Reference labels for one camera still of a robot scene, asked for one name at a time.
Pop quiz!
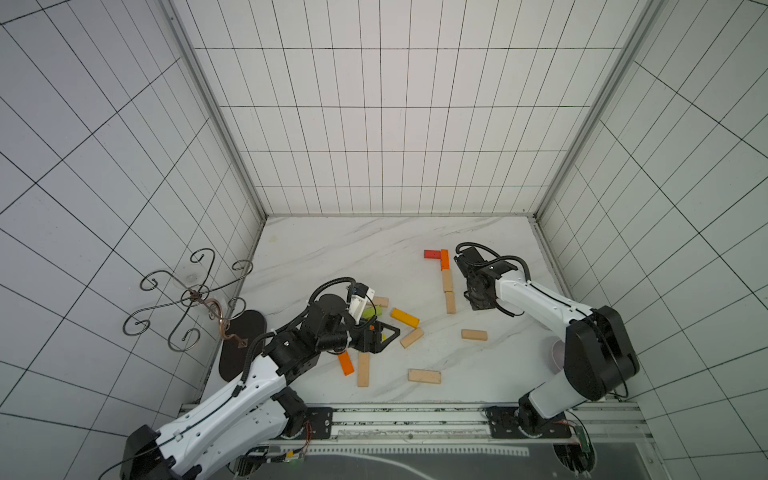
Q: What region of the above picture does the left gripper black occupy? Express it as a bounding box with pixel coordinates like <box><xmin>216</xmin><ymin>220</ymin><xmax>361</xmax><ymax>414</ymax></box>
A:
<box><xmin>318</xmin><ymin>317</ymin><xmax>400</xmax><ymax>354</ymax></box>

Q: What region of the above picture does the natural wood block diagonal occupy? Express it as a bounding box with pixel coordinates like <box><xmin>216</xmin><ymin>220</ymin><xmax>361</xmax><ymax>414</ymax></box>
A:
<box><xmin>400</xmin><ymin>328</ymin><xmax>425</xmax><ymax>349</ymax></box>
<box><xmin>445</xmin><ymin>291</ymin><xmax>456</xmax><ymax>314</ymax></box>

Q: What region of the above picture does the orange block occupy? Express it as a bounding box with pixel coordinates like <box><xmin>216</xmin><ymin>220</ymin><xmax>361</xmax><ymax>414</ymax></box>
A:
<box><xmin>338</xmin><ymin>351</ymin><xmax>355</xmax><ymax>376</ymax></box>
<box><xmin>440</xmin><ymin>249</ymin><xmax>450</xmax><ymax>270</ymax></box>

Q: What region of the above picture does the natural wood block bottom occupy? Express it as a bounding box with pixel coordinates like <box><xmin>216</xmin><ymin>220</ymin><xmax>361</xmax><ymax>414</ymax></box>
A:
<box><xmin>408</xmin><ymin>369</ymin><xmax>442</xmax><ymax>385</ymax></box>

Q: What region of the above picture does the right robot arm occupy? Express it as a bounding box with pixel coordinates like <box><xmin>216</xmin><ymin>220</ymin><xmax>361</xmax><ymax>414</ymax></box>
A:
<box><xmin>465</xmin><ymin>267</ymin><xmax>640</xmax><ymax>438</ymax></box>

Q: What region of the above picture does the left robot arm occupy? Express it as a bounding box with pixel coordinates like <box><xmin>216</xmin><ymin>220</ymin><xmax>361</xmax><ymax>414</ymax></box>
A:
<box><xmin>116</xmin><ymin>294</ymin><xmax>400</xmax><ymax>479</ymax></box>

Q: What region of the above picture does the amber yellow block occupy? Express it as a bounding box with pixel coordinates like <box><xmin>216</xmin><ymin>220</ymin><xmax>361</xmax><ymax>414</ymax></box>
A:
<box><xmin>390</xmin><ymin>308</ymin><xmax>420</xmax><ymax>329</ymax></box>

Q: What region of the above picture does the purple bowl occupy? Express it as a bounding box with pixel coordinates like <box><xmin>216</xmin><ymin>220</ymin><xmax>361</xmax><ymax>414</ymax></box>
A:
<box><xmin>551</xmin><ymin>340</ymin><xmax>565</xmax><ymax>371</ymax></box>

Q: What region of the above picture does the black round plate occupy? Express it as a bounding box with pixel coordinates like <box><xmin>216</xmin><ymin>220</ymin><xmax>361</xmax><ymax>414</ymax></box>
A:
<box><xmin>217</xmin><ymin>310</ymin><xmax>267</xmax><ymax>382</ymax></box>

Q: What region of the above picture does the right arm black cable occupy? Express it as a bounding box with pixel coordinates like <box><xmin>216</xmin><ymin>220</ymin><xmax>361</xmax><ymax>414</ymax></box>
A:
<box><xmin>454</xmin><ymin>241</ymin><xmax>532</xmax><ymax>283</ymax></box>

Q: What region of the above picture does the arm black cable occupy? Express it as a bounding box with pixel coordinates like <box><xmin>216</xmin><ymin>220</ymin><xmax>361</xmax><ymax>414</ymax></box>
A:
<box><xmin>454</xmin><ymin>241</ymin><xmax>532</xmax><ymax>283</ymax></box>
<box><xmin>307</xmin><ymin>276</ymin><xmax>358</xmax><ymax>313</ymax></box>

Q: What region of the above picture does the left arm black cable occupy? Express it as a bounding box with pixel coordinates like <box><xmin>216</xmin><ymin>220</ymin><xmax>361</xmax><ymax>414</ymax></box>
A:
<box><xmin>307</xmin><ymin>276</ymin><xmax>358</xmax><ymax>313</ymax></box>

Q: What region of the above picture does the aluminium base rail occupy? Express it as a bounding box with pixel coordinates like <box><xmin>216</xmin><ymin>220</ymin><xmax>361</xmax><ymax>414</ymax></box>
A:
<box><xmin>274</xmin><ymin>401</ymin><xmax>651</xmax><ymax>446</ymax></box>

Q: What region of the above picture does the metal scroll wall ornament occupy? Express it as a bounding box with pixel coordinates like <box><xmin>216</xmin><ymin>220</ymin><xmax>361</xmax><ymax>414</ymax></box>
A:
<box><xmin>121</xmin><ymin>247</ymin><xmax>254</xmax><ymax>353</ymax></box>

